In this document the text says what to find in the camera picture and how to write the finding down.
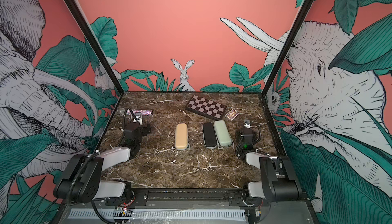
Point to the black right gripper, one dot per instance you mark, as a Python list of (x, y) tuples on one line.
[(239, 134)]

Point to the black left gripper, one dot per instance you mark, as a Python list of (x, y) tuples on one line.
[(146, 129)]

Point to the black zippered umbrella case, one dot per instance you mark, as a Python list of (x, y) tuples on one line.
[(209, 137)]

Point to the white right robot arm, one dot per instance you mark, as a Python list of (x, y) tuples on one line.
[(278, 180)]

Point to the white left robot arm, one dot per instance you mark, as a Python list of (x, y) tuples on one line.
[(81, 180)]

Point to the purple glitter microphone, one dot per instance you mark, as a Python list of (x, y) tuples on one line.
[(135, 111)]

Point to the purple card box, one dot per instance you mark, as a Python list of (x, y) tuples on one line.
[(232, 114)]

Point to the folding chess board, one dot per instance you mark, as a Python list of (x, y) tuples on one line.
[(206, 107)]

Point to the white perforated strip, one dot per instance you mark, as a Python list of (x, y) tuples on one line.
[(192, 214)]

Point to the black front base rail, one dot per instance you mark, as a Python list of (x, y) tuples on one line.
[(235, 197)]

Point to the black frame post left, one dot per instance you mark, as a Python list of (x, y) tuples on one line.
[(79, 16)]

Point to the black frame post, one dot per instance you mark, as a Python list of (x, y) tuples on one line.
[(303, 11), (79, 16)]

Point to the black frame post right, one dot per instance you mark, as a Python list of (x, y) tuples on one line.
[(303, 11)]

